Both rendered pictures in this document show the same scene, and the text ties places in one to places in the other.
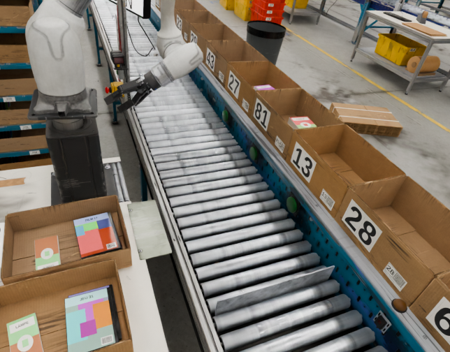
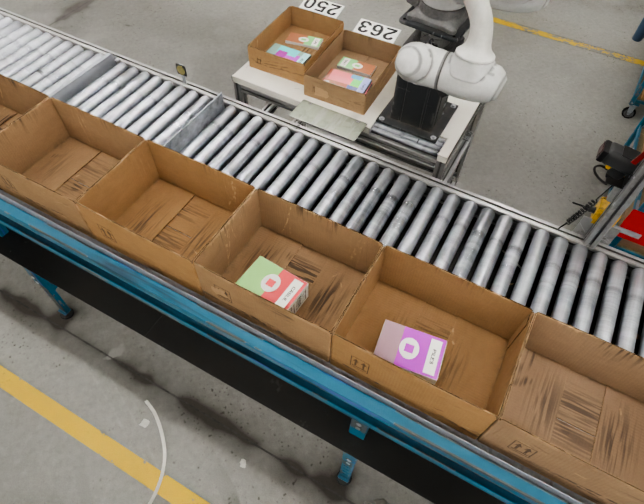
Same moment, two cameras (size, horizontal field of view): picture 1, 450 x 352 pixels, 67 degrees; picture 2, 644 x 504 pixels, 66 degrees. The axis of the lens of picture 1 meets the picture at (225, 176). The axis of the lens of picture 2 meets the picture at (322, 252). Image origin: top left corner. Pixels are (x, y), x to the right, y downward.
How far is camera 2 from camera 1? 2.31 m
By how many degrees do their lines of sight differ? 82
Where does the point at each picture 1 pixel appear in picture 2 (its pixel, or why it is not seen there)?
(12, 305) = not seen: hidden behind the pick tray
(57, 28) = not seen: outside the picture
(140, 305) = (272, 82)
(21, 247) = (378, 62)
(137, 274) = (294, 92)
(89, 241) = (341, 76)
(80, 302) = (301, 58)
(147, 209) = (346, 130)
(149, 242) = (312, 111)
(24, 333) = (309, 41)
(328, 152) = not seen: hidden behind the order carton
